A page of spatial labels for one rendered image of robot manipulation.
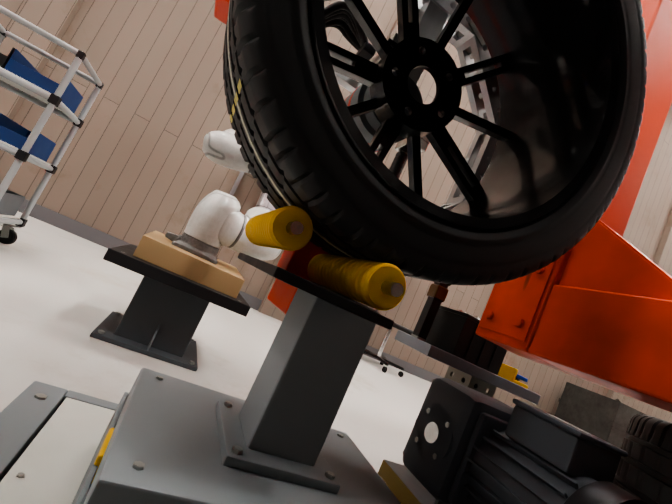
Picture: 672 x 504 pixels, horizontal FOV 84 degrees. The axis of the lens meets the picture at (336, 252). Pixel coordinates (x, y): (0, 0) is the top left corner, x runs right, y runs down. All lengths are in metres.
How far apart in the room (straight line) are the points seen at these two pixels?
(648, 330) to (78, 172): 4.08
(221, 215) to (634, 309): 1.29
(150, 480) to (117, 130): 3.91
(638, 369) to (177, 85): 4.11
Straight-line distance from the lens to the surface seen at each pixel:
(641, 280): 0.87
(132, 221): 4.09
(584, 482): 0.64
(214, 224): 1.55
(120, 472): 0.45
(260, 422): 0.53
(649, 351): 0.80
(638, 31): 0.84
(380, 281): 0.45
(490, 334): 0.99
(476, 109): 0.97
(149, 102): 4.26
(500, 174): 0.82
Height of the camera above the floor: 0.45
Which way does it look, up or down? 7 degrees up
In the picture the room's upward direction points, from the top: 25 degrees clockwise
